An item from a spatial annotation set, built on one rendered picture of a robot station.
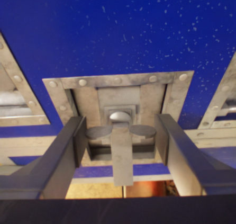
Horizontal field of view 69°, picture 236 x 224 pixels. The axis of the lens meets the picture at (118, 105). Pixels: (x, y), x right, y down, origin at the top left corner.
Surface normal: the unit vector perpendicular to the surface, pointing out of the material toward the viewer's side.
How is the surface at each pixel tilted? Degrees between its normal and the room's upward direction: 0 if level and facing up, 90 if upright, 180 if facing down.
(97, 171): 90
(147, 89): 90
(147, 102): 90
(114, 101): 90
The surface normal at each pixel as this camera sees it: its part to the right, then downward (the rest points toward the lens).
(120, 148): 0.00, 0.29
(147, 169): 0.03, 0.73
